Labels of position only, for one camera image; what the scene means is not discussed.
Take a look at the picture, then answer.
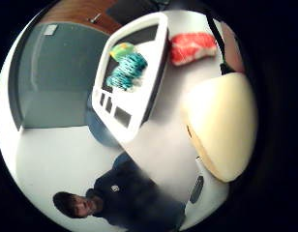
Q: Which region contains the white device with dark grille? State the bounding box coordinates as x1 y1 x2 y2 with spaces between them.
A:
181 156 230 230

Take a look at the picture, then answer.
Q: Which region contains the black cable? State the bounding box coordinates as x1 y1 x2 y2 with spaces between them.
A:
205 14 236 75

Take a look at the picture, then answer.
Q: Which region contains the red and white meat toy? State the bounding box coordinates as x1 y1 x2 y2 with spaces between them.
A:
168 32 219 67

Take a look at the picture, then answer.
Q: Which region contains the teal and green soft toy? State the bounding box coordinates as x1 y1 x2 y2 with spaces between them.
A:
105 42 149 92

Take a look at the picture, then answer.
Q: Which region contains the brown wooden door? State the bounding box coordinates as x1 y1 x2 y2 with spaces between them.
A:
39 0 124 36

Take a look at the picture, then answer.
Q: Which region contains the white plastic slotted basket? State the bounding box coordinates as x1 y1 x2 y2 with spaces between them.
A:
91 12 170 143

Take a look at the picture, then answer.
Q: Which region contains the blue round stool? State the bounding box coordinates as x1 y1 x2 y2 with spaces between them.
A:
85 98 124 149

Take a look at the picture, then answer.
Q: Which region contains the white wall switch plate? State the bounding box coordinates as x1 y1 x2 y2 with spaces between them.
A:
43 23 59 37

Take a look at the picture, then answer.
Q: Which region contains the pink object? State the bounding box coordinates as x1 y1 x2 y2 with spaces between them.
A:
220 21 246 73

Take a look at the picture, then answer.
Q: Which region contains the the person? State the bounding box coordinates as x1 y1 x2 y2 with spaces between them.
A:
52 151 188 232

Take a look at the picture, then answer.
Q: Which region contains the metal door handle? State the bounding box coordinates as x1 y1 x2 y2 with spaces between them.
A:
88 12 104 24

